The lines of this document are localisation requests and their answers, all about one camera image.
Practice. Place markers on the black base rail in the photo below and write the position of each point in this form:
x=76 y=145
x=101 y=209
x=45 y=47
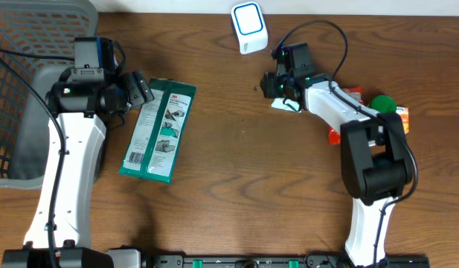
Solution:
x=251 y=262

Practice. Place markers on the mint green wipes pack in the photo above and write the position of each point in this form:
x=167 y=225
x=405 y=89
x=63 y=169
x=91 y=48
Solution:
x=286 y=105

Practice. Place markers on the red snack bag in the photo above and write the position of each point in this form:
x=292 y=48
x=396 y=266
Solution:
x=355 y=93

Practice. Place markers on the small orange box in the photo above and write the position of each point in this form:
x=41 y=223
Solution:
x=403 y=112

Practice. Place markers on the white barcode scanner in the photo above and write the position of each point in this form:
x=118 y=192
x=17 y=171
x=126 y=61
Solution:
x=249 y=27

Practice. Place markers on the green lid spice jar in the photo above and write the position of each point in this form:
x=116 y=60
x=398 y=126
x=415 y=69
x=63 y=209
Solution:
x=383 y=104

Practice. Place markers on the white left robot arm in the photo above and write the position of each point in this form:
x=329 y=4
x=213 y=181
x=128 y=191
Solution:
x=59 y=235

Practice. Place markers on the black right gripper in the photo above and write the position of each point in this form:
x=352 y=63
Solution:
x=269 y=78

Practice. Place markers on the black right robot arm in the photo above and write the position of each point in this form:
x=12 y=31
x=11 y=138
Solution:
x=376 y=161

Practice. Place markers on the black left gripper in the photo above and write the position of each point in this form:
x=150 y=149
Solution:
x=140 y=89

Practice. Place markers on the green white package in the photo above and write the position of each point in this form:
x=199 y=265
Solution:
x=153 y=148

